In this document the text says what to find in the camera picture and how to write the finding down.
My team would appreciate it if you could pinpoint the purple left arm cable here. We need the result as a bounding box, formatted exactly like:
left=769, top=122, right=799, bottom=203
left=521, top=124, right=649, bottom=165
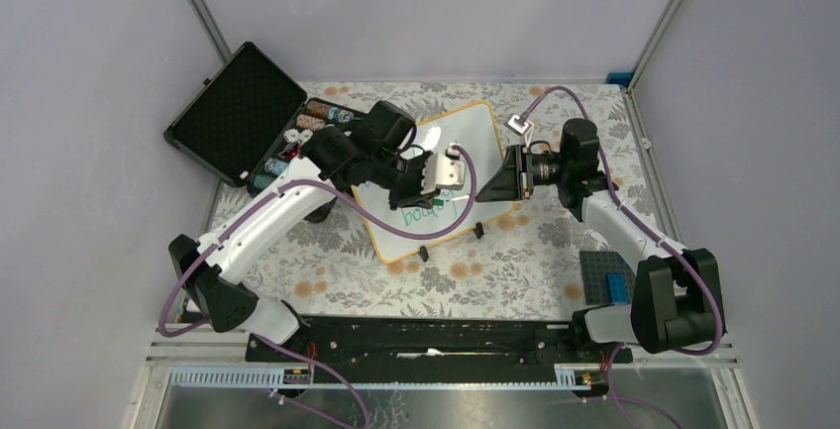
left=157, top=144, right=479, bottom=429

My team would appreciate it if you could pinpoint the white slotted cable duct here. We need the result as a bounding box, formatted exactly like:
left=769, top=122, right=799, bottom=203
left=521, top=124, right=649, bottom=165
left=169, top=365, right=589, bottom=390

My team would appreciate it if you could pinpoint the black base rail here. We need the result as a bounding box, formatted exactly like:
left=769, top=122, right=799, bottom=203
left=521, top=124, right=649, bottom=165
left=282, top=315, right=614, bottom=373

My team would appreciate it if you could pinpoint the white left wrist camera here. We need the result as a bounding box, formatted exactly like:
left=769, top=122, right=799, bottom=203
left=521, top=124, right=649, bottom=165
left=422, top=148, right=467, bottom=194

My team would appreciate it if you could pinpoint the black poker chip case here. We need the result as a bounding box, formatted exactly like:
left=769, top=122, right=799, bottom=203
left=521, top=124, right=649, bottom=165
left=163, top=42, right=366, bottom=195

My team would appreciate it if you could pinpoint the blue corner bracket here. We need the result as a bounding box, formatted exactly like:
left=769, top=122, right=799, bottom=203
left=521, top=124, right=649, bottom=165
left=604, top=72, right=634, bottom=87

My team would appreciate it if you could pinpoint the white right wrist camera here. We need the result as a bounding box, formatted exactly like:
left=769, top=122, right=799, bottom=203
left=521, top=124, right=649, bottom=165
left=506, top=114, right=534, bottom=137

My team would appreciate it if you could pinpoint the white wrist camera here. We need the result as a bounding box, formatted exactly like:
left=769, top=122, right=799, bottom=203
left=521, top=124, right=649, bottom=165
left=422, top=148, right=467, bottom=194
left=506, top=114, right=534, bottom=137

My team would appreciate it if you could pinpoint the floral table mat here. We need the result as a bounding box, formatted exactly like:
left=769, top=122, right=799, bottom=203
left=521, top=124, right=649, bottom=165
left=246, top=82, right=656, bottom=320

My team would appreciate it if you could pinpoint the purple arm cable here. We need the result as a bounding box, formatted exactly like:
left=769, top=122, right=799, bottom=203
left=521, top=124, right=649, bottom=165
left=518, top=85, right=726, bottom=429
left=157, top=144, right=479, bottom=429

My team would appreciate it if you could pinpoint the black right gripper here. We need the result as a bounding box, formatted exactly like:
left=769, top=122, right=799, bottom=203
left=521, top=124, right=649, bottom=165
left=474, top=145, right=571, bottom=203

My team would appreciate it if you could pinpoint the grey lego baseplate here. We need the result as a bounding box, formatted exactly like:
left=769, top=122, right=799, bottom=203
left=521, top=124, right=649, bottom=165
left=578, top=251, right=635, bottom=306

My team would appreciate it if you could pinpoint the yellow framed whiteboard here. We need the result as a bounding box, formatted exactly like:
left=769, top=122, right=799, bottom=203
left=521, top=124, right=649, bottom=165
left=354, top=101, right=512, bottom=264

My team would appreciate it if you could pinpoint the blue lego brick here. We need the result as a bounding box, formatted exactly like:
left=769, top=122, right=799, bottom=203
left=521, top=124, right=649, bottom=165
left=605, top=272, right=630, bottom=305

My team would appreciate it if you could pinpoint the black whiteboard foot clip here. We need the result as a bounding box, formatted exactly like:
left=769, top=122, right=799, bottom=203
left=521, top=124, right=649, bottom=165
left=472, top=222, right=485, bottom=240
left=418, top=246, right=430, bottom=263

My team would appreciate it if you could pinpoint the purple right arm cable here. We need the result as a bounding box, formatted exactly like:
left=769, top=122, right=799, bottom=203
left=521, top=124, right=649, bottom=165
left=518, top=85, right=726, bottom=429

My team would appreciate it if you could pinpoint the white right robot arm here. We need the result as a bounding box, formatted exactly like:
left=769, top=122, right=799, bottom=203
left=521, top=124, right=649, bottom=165
left=476, top=118, right=725, bottom=362

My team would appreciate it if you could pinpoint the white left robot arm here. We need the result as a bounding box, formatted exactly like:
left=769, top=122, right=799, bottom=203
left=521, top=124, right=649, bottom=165
left=157, top=100, right=439, bottom=361

